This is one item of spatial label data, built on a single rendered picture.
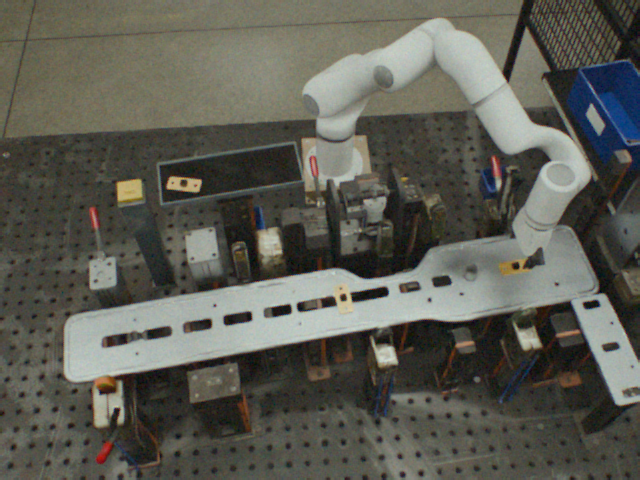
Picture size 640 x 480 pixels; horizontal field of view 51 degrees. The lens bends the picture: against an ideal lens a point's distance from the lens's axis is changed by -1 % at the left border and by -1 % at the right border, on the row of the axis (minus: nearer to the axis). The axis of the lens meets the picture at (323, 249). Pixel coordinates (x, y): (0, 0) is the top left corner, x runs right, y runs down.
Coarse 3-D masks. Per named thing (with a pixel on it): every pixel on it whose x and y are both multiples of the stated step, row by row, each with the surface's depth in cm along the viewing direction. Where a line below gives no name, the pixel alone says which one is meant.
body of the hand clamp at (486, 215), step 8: (488, 200) 184; (496, 200) 184; (488, 208) 182; (480, 216) 190; (488, 216) 184; (504, 216) 183; (480, 224) 191; (488, 224) 185; (496, 224) 184; (504, 224) 185; (480, 232) 192; (488, 232) 187; (496, 232) 187
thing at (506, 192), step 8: (512, 168) 169; (504, 176) 170; (512, 176) 168; (504, 184) 171; (512, 184) 168; (520, 184) 168; (504, 192) 173; (512, 192) 174; (504, 200) 177; (512, 200) 176; (496, 208) 179
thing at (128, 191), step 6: (132, 180) 174; (138, 180) 174; (120, 186) 173; (126, 186) 173; (132, 186) 173; (138, 186) 173; (120, 192) 172; (126, 192) 171; (132, 192) 171; (138, 192) 172; (120, 198) 170; (126, 198) 171; (132, 198) 171; (138, 198) 171
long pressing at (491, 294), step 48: (480, 240) 182; (576, 240) 183; (240, 288) 175; (288, 288) 175; (432, 288) 175; (480, 288) 175; (528, 288) 175; (576, 288) 175; (96, 336) 168; (192, 336) 168; (240, 336) 168; (288, 336) 168
